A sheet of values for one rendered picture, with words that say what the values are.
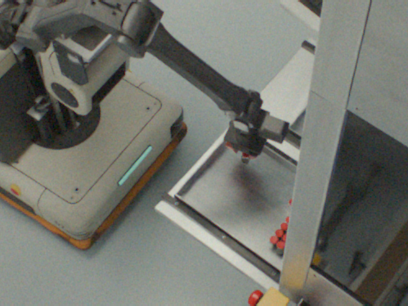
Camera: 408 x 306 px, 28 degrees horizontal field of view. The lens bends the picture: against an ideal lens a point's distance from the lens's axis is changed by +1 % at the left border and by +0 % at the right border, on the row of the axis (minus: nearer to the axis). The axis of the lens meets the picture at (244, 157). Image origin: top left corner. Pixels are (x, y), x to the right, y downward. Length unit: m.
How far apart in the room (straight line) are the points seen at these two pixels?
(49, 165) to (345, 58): 1.95
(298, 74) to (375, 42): 1.31
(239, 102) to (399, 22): 0.92
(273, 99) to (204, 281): 0.93
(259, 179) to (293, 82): 0.33
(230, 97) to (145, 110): 1.17
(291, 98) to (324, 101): 1.10
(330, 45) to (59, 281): 2.10
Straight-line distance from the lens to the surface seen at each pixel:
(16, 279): 3.08
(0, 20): 2.08
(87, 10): 1.67
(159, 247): 3.04
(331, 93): 1.17
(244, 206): 2.12
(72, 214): 2.83
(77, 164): 2.92
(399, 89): 1.08
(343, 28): 1.06
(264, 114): 1.95
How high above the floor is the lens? 2.79
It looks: 60 degrees down
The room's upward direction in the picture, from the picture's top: 2 degrees clockwise
